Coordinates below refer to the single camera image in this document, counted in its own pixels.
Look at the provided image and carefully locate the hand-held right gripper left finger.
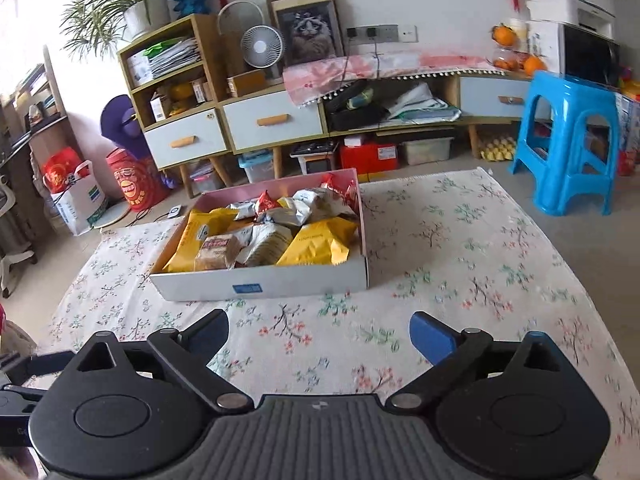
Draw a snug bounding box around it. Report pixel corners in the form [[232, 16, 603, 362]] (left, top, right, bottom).
[[62, 308, 255, 415]]

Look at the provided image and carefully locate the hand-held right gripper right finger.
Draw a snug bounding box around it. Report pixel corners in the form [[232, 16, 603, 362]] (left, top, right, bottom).
[[386, 311, 576, 411]]

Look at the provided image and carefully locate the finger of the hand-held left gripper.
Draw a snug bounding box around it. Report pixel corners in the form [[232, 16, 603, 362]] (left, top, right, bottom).
[[4, 350, 77, 388]]

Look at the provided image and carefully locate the clear-wrapped brown cake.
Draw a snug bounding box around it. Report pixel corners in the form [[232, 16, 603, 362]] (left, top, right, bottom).
[[194, 234, 242, 271]]

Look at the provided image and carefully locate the white apple-print snack packet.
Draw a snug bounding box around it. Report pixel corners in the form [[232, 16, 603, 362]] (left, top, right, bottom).
[[292, 187, 351, 221], [235, 223, 294, 267]]

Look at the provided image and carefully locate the pink cardboard box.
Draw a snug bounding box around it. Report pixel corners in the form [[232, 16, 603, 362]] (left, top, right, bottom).
[[149, 168, 371, 302]]

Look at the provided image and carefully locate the white monkey-print snack packet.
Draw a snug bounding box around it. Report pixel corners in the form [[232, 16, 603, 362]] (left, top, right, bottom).
[[227, 201, 261, 222]]

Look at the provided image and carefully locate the silver snack packet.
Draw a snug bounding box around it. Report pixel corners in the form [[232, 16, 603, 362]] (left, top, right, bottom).
[[256, 207, 301, 228]]

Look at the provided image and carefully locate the red snack packet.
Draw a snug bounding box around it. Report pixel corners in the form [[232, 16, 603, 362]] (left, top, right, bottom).
[[319, 172, 359, 211], [256, 190, 282, 217]]

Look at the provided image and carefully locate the floral tablecloth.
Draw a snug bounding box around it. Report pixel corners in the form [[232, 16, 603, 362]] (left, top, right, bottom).
[[35, 167, 640, 480]]

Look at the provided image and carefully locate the white round base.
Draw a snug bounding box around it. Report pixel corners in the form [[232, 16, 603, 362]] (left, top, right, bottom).
[[92, 199, 132, 228]]

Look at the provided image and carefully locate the small clear plastic bin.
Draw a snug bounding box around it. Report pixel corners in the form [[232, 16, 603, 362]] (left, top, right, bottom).
[[189, 160, 221, 193]]

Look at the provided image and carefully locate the white paper bag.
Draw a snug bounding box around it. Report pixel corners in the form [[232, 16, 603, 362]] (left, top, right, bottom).
[[50, 160, 108, 237]]

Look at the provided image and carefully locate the red gift bucket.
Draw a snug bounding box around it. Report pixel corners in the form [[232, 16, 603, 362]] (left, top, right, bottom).
[[105, 147, 168, 213]]

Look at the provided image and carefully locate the blue-lid plastic bin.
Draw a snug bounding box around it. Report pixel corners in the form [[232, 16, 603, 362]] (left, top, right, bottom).
[[237, 150, 276, 183]]

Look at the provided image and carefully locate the clear plastic storage bin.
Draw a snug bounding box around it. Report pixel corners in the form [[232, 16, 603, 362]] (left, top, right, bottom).
[[400, 137, 455, 166]]

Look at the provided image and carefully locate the red box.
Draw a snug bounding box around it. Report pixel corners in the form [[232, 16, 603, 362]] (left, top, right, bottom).
[[340, 140, 398, 175]]

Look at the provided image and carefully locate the red bag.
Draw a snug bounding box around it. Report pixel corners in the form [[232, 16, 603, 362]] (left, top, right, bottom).
[[42, 147, 83, 193]]

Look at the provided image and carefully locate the yellow egg tray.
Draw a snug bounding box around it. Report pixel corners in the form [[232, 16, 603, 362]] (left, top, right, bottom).
[[479, 139, 517, 162]]

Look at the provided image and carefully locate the tall wooden shelf cabinet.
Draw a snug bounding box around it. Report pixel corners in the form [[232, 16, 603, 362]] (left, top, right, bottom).
[[116, 14, 236, 200]]

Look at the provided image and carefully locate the dark bookshelf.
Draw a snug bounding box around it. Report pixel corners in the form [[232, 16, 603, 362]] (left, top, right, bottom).
[[0, 45, 71, 266]]

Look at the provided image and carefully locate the wooden single-drawer cabinet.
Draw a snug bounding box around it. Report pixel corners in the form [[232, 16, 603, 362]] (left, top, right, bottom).
[[220, 82, 331, 181]]

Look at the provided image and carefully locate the purple hat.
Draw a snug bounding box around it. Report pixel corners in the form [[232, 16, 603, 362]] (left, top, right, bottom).
[[99, 94, 151, 161]]

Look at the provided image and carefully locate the white printed carton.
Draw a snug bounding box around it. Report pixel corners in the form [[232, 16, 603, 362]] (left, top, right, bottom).
[[149, 91, 173, 122]]

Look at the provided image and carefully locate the folded white-green cloth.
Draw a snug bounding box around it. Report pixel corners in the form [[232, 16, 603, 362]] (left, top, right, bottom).
[[385, 82, 462, 123]]

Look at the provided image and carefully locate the black bag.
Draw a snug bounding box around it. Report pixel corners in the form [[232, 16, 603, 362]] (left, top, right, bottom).
[[327, 80, 388, 132]]

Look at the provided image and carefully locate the brown cardboard box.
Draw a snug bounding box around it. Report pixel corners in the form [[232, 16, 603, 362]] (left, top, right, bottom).
[[227, 70, 267, 97]]

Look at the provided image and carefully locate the red snack carton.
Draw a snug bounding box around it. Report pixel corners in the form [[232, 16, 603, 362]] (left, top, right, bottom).
[[616, 80, 640, 177]]

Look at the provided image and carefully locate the blue plastic stool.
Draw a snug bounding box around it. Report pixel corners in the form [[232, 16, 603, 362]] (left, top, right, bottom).
[[509, 71, 618, 217]]

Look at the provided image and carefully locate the stack of papers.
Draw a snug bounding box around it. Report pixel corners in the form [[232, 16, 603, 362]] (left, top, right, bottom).
[[145, 37, 203, 78]]

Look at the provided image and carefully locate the pink floral cloth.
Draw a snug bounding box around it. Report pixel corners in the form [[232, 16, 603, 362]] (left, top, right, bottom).
[[282, 52, 506, 108]]

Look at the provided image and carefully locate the bowl of small oranges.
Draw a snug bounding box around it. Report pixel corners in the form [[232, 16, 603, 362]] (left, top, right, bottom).
[[492, 47, 521, 71]]

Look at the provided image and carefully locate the white desk fan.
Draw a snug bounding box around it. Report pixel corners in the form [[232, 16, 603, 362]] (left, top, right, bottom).
[[241, 25, 286, 81]]

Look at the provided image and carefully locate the framed cat picture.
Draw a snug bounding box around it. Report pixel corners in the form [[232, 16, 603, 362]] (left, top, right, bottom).
[[266, 0, 347, 67]]

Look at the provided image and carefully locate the white cup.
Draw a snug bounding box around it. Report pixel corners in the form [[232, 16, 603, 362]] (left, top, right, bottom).
[[507, 17, 529, 53]]

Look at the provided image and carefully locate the white microwave oven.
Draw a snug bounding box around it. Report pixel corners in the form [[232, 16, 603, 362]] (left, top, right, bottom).
[[527, 20, 621, 93]]

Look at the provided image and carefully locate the potted green plant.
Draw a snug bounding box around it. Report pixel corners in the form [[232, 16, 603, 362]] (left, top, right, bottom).
[[60, 0, 201, 61]]

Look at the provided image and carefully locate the white printer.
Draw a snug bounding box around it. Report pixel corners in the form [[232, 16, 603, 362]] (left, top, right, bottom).
[[526, 0, 617, 41]]

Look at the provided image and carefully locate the white chair frame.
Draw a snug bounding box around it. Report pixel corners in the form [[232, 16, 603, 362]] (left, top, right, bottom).
[[0, 180, 38, 298]]

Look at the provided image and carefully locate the grey wall socket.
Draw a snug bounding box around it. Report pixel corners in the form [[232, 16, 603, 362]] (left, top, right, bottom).
[[346, 24, 399, 43]]

